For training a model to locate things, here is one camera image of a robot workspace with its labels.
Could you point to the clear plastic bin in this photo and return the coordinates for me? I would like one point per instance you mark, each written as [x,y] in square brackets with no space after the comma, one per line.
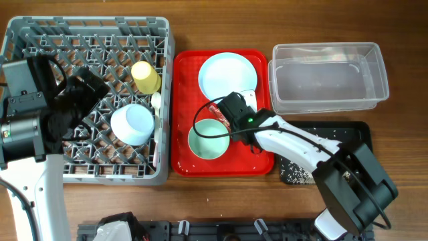
[327,77]

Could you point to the yellow plastic cup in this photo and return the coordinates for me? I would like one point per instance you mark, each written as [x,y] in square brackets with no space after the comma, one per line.
[146,78]

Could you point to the red snack wrapper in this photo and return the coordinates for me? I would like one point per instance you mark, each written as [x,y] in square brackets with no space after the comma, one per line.
[219,116]

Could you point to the grey dishwasher rack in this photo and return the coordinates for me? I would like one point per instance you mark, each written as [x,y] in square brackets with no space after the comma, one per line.
[108,47]

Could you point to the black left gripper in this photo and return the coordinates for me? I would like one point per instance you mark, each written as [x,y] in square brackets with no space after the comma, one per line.
[89,99]

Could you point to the light blue plate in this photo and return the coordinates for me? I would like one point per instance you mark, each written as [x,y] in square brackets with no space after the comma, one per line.
[224,73]

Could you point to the black waste tray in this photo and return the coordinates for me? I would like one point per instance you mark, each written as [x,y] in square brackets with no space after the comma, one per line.
[362,128]

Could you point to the light blue bowl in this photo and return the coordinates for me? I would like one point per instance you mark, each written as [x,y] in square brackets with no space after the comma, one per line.
[133,124]

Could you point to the white plastic spoon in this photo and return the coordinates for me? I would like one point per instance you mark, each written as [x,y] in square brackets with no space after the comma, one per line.
[156,104]

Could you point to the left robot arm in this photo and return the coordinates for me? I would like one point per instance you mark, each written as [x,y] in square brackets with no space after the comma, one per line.
[32,157]

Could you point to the green bowl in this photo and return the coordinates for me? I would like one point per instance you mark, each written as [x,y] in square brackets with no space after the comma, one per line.
[208,148]

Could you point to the red plastic tray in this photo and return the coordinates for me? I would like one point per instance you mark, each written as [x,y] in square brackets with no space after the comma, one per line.
[186,99]

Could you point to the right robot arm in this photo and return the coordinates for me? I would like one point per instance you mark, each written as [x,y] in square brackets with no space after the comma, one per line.
[354,186]

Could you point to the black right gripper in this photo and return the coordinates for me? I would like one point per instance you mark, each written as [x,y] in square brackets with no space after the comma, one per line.
[233,129]

